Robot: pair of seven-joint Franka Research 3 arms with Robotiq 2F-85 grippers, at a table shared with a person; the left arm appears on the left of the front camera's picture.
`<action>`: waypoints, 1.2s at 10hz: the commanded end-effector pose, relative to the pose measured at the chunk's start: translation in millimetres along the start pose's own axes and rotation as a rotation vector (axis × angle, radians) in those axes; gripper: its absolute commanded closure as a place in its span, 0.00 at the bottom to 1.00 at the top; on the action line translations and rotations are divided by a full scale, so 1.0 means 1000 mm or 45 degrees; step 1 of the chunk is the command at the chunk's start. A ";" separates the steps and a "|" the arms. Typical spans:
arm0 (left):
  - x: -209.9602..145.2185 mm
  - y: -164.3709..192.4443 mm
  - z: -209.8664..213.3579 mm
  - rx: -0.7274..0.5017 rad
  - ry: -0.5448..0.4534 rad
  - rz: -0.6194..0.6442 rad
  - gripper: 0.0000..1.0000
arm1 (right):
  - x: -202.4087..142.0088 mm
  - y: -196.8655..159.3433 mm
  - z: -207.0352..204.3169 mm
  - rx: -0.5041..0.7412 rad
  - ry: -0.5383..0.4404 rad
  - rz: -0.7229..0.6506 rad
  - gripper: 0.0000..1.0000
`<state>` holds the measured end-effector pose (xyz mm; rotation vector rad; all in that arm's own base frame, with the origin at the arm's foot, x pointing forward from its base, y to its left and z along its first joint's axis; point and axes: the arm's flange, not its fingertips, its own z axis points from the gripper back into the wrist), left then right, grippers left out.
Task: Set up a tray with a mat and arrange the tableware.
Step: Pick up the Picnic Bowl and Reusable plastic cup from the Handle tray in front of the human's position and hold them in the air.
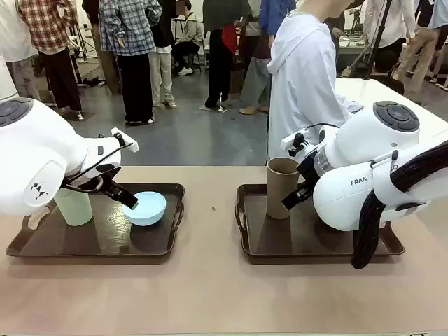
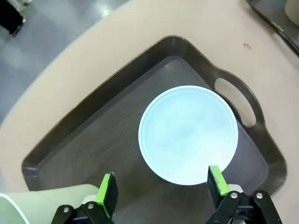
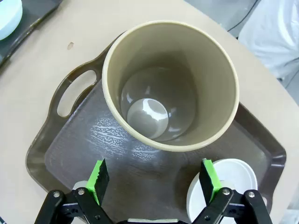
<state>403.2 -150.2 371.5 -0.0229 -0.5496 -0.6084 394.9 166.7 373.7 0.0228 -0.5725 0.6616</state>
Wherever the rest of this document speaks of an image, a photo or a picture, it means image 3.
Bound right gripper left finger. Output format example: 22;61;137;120
34;158;113;224

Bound dark plastic tray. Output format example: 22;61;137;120
0;0;64;68

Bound light blue bowl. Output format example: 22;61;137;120
0;0;23;41

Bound person in white hooded jacket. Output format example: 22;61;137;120
238;0;299;80

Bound white bowl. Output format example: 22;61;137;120
186;158;259;224

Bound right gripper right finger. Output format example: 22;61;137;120
192;158;273;224

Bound tall tan cup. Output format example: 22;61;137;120
102;20;240;152

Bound thin black floor cable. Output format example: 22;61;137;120
227;0;260;32

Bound brown plastic tray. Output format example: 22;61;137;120
25;32;287;224

